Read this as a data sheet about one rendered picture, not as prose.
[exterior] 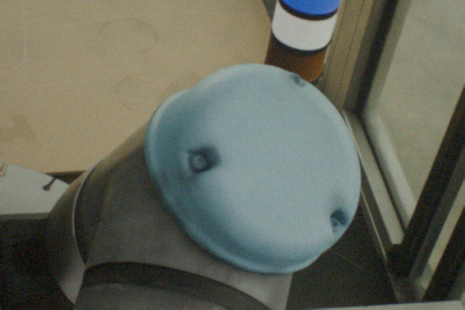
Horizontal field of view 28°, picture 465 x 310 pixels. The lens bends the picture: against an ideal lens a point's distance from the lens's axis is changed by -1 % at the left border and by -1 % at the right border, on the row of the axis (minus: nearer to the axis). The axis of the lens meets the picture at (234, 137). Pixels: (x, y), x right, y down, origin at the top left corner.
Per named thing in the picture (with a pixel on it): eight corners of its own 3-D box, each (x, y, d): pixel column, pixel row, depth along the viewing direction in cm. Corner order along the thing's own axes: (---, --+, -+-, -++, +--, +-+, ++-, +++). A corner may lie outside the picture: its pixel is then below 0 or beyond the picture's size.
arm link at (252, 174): (147, 227, 28) (214, 5, 32) (38, 293, 37) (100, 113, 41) (356, 316, 31) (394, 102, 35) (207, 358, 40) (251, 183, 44)
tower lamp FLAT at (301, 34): (322, 16, 72) (330, -17, 70) (336, 52, 69) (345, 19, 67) (266, 15, 71) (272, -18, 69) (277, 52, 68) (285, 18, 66)
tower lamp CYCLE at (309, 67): (313, 48, 74) (321, 18, 72) (327, 85, 71) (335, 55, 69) (259, 48, 73) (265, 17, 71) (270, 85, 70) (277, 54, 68)
